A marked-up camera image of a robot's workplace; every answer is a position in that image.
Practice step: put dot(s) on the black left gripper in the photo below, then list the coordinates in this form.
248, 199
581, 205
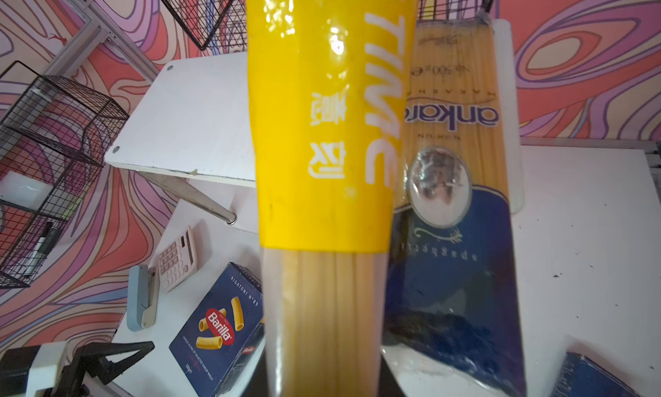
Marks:
99, 364

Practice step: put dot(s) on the blue Barilla rigatoni box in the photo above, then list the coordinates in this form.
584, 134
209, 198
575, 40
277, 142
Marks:
217, 341

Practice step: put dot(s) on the blue Ankara spaghetti bag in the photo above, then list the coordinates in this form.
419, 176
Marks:
451, 284

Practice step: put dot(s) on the yellow Pastatime spaghetti bag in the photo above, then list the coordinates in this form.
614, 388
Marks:
327, 140

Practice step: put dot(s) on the white two-tier shelf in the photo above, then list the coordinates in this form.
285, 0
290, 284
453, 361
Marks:
191, 134

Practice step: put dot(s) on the grey blue stapler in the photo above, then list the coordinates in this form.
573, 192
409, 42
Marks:
142, 297

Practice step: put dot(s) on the black marker pen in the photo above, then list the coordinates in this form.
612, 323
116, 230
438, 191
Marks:
35, 256

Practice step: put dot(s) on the blue Barilla spaghetti box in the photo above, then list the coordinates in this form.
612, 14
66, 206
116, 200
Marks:
579, 376

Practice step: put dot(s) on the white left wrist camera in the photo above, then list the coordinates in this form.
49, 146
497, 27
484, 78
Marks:
32, 371

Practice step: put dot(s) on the black wire basket left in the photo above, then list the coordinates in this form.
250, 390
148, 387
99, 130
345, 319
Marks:
58, 131

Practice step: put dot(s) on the black wire basket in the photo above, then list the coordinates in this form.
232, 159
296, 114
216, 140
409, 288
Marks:
58, 131
333, 28

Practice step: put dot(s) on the aluminium frame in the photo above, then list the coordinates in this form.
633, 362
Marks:
98, 29

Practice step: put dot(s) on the black wire basket back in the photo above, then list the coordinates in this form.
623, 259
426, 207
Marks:
333, 28

